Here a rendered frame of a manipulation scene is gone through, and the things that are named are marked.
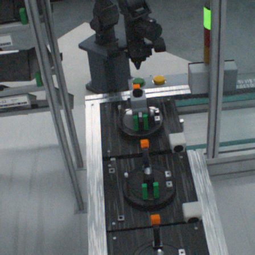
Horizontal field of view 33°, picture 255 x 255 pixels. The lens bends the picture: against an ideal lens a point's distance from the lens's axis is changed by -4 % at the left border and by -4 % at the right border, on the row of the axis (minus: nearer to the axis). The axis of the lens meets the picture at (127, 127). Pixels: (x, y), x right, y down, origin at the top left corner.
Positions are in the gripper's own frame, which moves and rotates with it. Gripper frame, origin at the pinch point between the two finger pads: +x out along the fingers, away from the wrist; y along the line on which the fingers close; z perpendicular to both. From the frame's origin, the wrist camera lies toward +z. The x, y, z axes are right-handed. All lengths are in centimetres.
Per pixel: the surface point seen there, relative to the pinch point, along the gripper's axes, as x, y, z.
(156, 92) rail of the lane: 10.2, 5.2, 5.1
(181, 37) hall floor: 105, 49, -182
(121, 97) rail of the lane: 9.8, -6.6, 6.0
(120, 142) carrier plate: 8.8, -8.6, 27.8
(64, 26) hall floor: 105, -46, -225
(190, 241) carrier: 9, 5, 65
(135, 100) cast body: -2.6, -3.1, 23.6
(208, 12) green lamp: -35, 15, 35
